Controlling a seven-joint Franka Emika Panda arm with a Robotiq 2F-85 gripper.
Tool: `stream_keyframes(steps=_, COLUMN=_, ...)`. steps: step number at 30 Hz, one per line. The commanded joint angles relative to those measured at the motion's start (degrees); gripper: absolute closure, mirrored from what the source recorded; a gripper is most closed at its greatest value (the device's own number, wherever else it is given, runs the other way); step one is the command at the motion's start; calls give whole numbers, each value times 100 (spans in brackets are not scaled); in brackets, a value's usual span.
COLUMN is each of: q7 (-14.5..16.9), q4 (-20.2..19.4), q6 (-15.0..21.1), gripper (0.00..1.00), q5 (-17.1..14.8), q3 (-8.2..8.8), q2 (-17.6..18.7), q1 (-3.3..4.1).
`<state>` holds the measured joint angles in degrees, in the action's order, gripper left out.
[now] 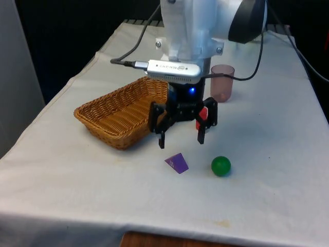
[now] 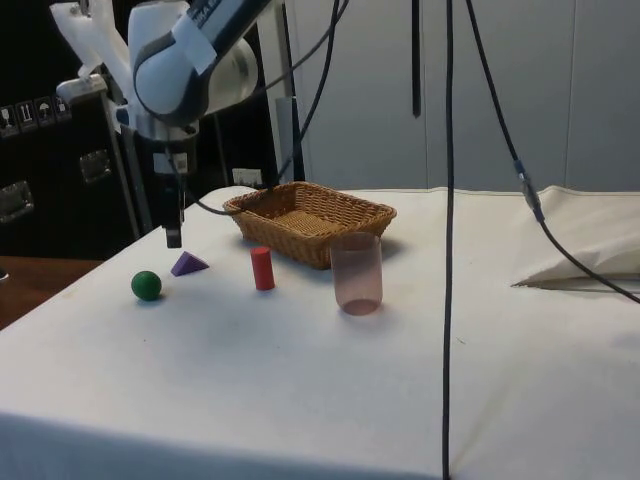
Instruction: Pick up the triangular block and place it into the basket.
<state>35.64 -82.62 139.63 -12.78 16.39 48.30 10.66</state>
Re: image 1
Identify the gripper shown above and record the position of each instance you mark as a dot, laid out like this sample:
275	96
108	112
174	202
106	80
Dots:
189	103

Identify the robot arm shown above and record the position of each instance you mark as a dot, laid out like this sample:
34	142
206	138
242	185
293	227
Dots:
185	25

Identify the see-through pink cup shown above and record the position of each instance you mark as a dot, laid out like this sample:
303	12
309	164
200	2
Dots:
222	82

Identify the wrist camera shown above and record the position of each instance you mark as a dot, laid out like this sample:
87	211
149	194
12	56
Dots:
172	68

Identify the red block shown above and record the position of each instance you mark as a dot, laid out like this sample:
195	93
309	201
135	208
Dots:
203	113

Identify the purple triangular block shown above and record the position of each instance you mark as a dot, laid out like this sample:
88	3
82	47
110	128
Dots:
177	163

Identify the wicker basket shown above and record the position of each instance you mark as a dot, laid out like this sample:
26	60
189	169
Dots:
115	113

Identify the green ball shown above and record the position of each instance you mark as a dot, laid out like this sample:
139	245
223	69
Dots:
221	166

